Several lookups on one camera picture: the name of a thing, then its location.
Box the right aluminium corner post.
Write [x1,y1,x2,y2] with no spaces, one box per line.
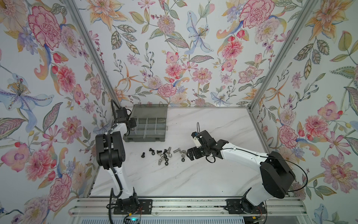
[248,0,317,112]

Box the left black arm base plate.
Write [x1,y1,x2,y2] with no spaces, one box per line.
[113,198,153,215]

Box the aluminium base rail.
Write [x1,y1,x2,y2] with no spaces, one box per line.
[69,197,307,217]

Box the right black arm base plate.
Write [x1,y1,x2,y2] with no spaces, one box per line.
[225,199,267,215]

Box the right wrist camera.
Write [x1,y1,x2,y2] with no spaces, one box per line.
[192,132,201,148]

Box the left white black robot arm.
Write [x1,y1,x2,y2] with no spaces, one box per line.
[95,107,136,199]

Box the left aluminium corner post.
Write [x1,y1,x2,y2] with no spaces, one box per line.
[64,0,121,106]

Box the aluminium corner post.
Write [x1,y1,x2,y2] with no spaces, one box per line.
[64,0,121,106]
[248,0,317,112]

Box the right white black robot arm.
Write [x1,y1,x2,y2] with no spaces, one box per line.
[186,130,296,206]

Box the grey plastic organizer box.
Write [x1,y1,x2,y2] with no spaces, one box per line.
[124,104,168,142]

